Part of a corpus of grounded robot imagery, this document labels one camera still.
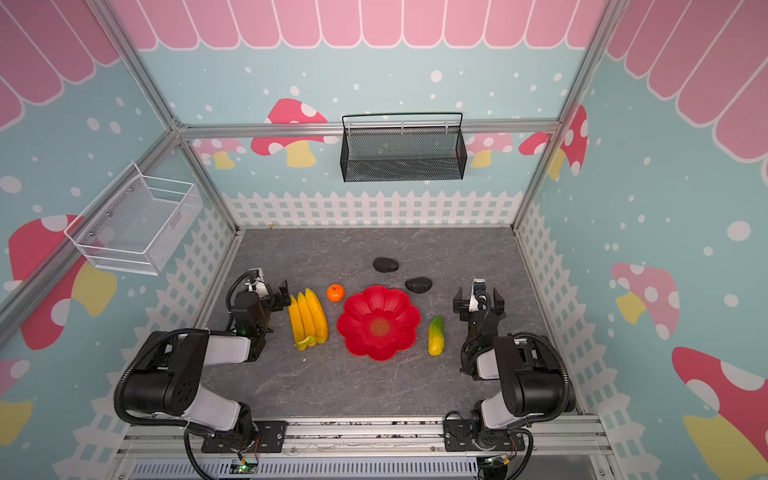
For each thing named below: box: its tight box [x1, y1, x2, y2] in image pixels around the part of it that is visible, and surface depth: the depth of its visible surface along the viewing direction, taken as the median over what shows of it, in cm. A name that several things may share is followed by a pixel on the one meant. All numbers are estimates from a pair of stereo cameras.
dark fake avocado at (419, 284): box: [405, 276, 433, 293], surface depth 102 cm
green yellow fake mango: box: [427, 316, 445, 356], surface depth 89 cm
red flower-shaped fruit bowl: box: [336, 285, 421, 361], surface depth 96 cm
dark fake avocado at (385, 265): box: [372, 257, 399, 273], surface depth 108 cm
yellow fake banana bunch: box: [288, 288, 328, 351], surface depth 94 cm
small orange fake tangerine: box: [326, 283, 345, 303], surface depth 100 cm
